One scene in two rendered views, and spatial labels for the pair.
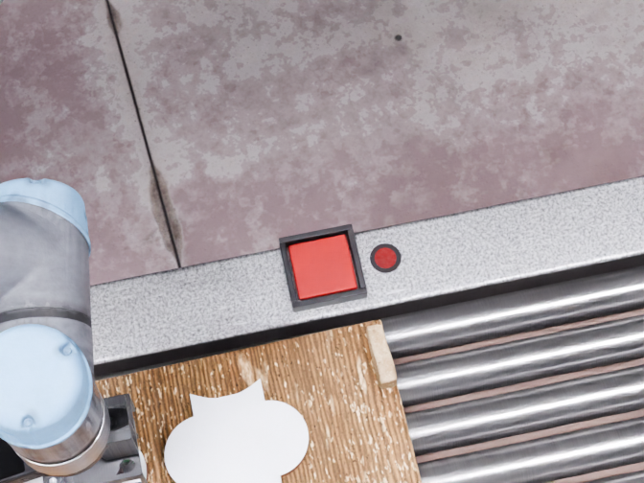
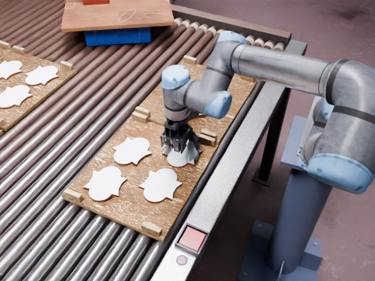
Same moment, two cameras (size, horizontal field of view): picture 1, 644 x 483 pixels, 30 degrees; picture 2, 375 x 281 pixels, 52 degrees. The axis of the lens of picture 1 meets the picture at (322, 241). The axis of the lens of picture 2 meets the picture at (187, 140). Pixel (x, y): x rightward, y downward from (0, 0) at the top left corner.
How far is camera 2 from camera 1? 88 cm
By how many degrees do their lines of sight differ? 59
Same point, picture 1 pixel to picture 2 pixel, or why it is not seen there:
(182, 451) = (169, 173)
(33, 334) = (182, 76)
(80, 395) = (163, 81)
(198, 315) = (204, 203)
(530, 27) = not seen: outside the picture
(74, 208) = (213, 106)
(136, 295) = (222, 194)
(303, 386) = (162, 209)
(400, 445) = (126, 219)
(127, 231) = not seen: outside the picture
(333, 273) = (187, 239)
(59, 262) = (200, 94)
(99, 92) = not seen: outside the picture
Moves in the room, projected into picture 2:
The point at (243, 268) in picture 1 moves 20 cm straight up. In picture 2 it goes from (209, 222) to (213, 179)
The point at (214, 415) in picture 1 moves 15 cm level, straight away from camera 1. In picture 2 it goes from (172, 184) to (220, 192)
